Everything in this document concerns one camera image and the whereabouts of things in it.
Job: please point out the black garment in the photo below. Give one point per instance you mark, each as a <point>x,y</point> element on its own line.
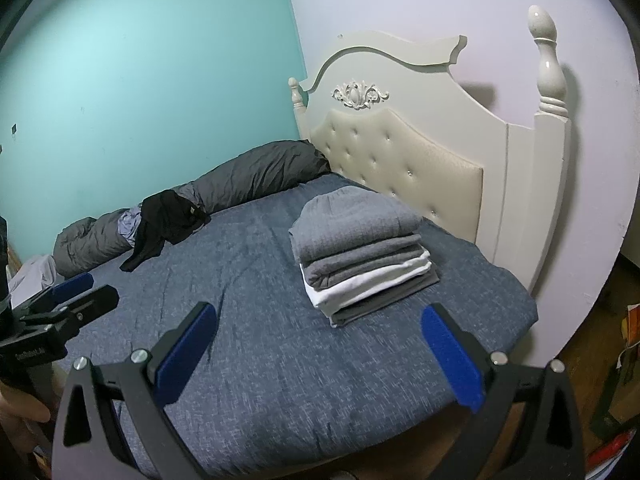
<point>165,220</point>

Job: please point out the red object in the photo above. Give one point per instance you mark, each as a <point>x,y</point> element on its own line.
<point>612,455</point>

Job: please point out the white folded garment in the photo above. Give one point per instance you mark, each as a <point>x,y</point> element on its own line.
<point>350,287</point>

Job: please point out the cream tufted headboard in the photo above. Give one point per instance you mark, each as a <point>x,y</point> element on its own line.
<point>425,135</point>

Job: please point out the light grey pillow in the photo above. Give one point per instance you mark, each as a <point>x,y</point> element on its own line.
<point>35,272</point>

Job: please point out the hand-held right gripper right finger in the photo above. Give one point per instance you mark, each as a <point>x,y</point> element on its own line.
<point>450,355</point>

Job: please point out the person's left hand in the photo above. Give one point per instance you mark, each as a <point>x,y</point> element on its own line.
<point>15,410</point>

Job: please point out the pale blue crumpled cloth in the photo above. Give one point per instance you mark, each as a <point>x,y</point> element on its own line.
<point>129,225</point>

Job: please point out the dark grey folded garment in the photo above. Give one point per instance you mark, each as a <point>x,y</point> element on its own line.
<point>385,300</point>

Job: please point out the dark grey rolled duvet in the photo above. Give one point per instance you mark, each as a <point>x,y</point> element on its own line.
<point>260,170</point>

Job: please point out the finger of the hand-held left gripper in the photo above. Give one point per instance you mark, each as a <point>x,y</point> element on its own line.
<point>70,287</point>
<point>85,305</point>

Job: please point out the bed with blue sheet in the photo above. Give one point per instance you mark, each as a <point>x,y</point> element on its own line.
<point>275,360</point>

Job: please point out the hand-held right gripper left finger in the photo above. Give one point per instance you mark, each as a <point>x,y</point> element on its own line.
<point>187,350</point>

